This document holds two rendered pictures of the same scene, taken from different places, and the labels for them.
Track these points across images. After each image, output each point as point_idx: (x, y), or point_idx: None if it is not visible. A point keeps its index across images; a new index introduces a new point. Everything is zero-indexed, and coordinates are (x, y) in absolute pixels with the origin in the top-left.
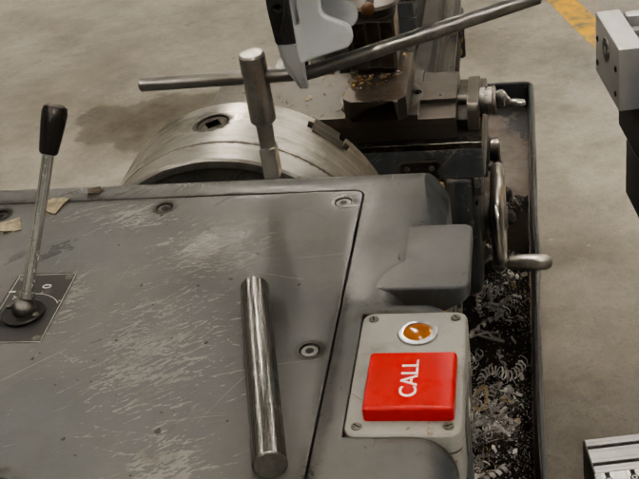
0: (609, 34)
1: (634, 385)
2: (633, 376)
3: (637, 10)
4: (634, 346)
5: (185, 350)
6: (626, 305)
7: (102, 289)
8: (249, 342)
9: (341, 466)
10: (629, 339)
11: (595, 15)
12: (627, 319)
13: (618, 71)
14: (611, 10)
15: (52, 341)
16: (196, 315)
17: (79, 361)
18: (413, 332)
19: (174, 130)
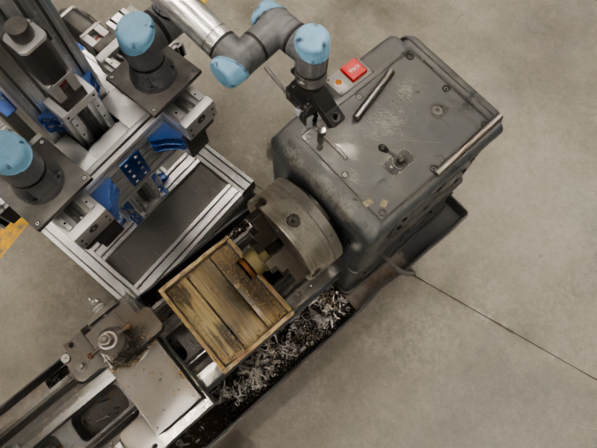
0: (92, 222)
1: (59, 357)
2: (53, 362)
3: (66, 226)
4: (32, 375)
5: (379, 117)
6: (3, 400)
7: (380, 154)
8: (372, 98)
9: (378, 66)
10: (28, 380)
11: (75, 241)
12: (15, 392)
13: (108, 212)
14: (70, 236)
15: (401, 144)
16: (370, 126)
17: (401, 132)
18: (339, 82)
19: (301, 235)
